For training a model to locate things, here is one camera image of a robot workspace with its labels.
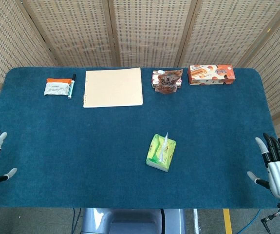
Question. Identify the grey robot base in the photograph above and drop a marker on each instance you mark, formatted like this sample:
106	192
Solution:
132	221

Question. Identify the white tissue sheet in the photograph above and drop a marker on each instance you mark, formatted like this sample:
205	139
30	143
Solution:
164	146

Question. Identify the green tissue pack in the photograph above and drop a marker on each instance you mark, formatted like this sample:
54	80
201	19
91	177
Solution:
159	153

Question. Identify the orange and white wipes pack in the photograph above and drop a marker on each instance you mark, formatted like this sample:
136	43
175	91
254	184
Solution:
57	87

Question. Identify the white marker pen black cap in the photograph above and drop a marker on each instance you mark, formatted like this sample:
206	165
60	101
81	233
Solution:
71	86

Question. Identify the orange biscuit box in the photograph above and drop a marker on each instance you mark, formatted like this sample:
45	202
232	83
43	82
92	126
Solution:
211	74

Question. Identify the beige spiral notebook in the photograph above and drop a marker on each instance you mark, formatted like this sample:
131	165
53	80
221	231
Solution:
113	87

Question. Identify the brown snack pouch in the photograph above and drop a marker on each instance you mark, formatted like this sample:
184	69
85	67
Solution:
167	81

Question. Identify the blue table cloth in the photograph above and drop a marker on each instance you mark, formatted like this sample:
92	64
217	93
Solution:
135	139

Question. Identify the pink and white snack pack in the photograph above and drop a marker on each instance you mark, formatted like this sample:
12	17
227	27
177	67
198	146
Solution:
154	79

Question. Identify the woven folding screen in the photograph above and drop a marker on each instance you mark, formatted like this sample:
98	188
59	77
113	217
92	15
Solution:
139	31

